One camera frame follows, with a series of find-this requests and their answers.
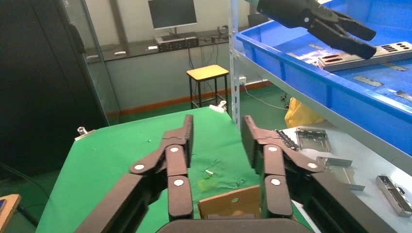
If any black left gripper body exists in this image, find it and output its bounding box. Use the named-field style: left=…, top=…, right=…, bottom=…
left=257, top=0, right=329, bottom=28

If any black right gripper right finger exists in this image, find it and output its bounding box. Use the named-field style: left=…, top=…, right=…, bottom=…
left=241, top=116, right=396, bottom=233

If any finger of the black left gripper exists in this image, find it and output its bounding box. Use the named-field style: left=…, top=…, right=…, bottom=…
left=328, top=9, right=377, bottom=41
left=304, top=14, right=377, bottom=60

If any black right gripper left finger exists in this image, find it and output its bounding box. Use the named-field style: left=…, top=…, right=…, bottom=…
left=74, top=115, right=194, bottom=233

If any silver perforated IO shield plate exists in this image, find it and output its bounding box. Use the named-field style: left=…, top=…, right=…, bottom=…
left=318, top=48, right=412, bottom=73
left=317, top=41, right=412, bottom=70

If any shallow brown cardboard box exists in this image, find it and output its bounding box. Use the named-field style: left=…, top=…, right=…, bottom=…
left=197, top=184, right=298, bottom=222

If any blue plastic tray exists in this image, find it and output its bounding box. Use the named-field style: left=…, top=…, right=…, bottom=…
left=236, top=0, right=412, bottom=157

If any black comb shaped part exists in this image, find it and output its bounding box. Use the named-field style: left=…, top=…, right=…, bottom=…
left=274, top=129, right=301, bottom=152

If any green table cloth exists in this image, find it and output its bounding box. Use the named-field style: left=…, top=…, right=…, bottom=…
left=35, top=106, right=314, bottom=233

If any flat grey embossed metal plate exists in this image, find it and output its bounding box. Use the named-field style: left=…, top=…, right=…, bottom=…
left=316, top=156, right=366, bottom=192

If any black caster wheel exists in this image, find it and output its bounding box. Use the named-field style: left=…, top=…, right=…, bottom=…
left=279, top=92, right=292, bottom=110

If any yellow plastic bag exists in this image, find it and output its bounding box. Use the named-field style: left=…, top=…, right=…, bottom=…
left=285, top=97, right=325, bottom=129

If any white metal shelf deck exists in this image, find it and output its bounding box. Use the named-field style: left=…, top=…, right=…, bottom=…
left=235, top=48, right=412, bottom=178

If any silver binder clip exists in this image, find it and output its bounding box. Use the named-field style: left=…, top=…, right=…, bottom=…
left=74, top=126, right=96, bottom=141
left=209, top=100, right=228, bottom=113

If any wooden top black stool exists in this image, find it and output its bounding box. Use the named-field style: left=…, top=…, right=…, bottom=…
left=187, top=64, right=230, bottom=110

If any black computer monitor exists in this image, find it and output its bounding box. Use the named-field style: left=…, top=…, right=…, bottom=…
left=148, top=0, right=198, bottom=35

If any black rack device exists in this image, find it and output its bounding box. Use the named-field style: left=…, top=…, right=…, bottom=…
left=155, top=36, right=199, bottom=53

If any glass partition panel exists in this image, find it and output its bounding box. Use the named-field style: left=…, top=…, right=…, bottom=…
left=61, top=0, right=121, bottom=126

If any grey desk with dark top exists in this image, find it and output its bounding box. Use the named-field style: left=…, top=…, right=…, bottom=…
left=85, top=27, right=268, bottom=113

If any light wooden board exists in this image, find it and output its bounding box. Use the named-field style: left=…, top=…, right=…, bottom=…
left=0, top=194, right=22, bottom=233

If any tall black cabinet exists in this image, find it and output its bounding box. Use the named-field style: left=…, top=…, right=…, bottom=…
left=0, top=0, right=108, bottom=181

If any silver sheet metal bracket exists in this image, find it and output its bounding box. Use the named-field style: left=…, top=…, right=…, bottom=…
left=376, top=174, right=412, bottom=218
left=295, top=127, right=332, bottom=153

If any perforated grey shelf post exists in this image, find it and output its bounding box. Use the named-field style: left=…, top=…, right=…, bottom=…
left=229, top=0, right=241, bottom=128

